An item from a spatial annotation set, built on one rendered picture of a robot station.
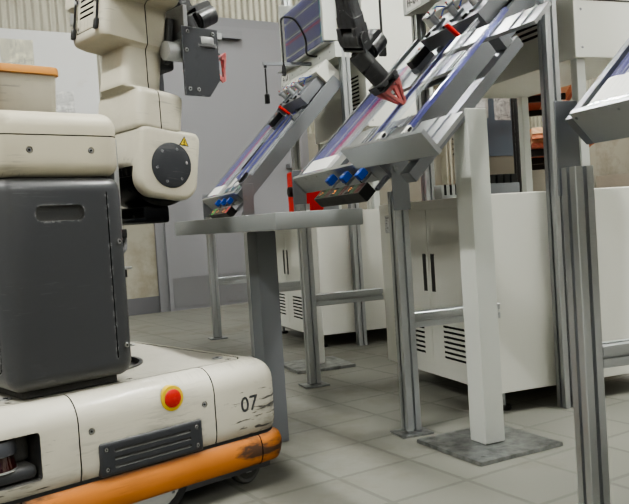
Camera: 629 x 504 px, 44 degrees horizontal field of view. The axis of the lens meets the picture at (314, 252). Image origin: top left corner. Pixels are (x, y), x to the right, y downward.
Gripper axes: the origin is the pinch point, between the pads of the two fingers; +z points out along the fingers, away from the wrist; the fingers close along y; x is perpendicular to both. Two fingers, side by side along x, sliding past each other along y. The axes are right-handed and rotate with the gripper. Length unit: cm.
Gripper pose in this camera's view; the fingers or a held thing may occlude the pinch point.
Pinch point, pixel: (402, 102)
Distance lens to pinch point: 236.6
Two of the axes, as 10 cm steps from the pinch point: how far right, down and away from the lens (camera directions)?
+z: 7.0, 6.7, 2.6
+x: -6.3, 7.4, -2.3
